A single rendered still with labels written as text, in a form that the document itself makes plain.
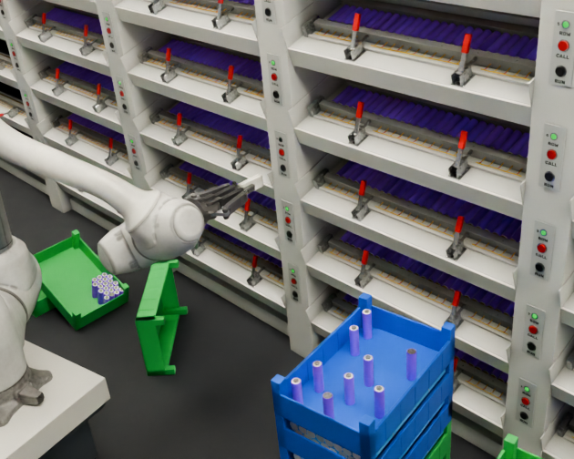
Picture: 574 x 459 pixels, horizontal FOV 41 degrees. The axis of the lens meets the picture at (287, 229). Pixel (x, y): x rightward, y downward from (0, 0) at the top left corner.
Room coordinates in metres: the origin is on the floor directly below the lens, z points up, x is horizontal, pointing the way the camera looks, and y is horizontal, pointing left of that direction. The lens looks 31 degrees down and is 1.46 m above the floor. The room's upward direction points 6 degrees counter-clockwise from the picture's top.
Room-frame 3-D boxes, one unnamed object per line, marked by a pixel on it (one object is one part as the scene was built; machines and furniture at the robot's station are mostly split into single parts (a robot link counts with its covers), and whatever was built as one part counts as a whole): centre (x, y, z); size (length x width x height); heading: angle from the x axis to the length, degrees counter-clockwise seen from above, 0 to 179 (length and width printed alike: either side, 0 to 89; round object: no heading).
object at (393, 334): (1.05, -0.12, 0.52); 0.30 x 0.20 x 0.08; 140
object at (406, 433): (1.05, -0.12, 0.44); 0.30 x 0.20 x 0.08; 140
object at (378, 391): (0.96, -0.13, 0.52); 0.02 x 0.02 x 0.06
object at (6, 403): (1.37, 0.69, 0.29); 0.22 x 0.18 x 0.06; 62
